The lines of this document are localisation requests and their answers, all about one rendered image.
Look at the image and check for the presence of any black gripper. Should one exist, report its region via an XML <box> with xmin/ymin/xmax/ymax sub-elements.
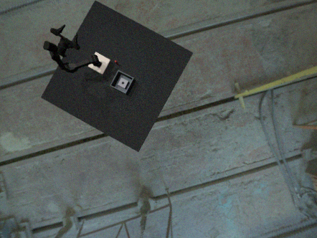
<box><xmin>50</xmin><ymin>24</ymin><xmax>80</xmax><ymax>50</ymax></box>

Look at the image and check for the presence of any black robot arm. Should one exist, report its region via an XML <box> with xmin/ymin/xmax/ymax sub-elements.
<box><xmin>43</xmin><ymin>41</ymin><xmax>102</xmax><ymax>73</ymax></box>

